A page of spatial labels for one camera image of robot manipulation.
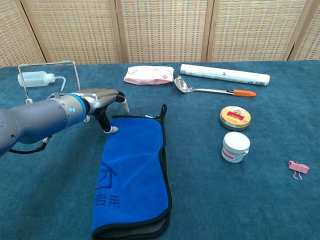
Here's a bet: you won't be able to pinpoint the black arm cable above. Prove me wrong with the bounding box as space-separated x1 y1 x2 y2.
8 134 54 155

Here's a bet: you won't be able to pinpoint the white paper roll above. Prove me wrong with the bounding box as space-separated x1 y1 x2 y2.
180 63 271 87

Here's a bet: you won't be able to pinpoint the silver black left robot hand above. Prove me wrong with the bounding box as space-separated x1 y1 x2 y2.
73 88 130 135

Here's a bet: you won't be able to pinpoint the pink binder clip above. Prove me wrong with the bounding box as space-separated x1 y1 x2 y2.
288 160 310 181

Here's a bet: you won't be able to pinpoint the white plastic jar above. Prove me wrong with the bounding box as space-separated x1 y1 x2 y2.
221 131 251 164

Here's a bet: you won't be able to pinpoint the blue grey towel black trim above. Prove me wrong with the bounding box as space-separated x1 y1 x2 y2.
91 103 173 240

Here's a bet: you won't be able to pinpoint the pink white tissue pack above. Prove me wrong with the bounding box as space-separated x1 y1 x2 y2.
123 65 175 86

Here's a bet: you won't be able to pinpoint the round yellow red tin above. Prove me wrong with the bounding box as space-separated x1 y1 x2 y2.
219 105 253 132

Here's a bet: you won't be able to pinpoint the translucent plastic wash bottle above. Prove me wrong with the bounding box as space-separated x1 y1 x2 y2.
17 71 67 92

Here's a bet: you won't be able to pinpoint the metal wire rack white clips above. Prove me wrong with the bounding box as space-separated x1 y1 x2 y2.
18 59 91 123

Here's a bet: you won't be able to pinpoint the steel ladle orange handle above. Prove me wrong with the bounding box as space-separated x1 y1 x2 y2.
173 75 257 98

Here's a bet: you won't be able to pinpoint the woven rattan folding screen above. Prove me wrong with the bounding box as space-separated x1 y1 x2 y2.
0 0 320 68

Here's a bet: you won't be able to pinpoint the blue carpet table cover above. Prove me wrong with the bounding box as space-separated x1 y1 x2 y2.
0 59 320 240

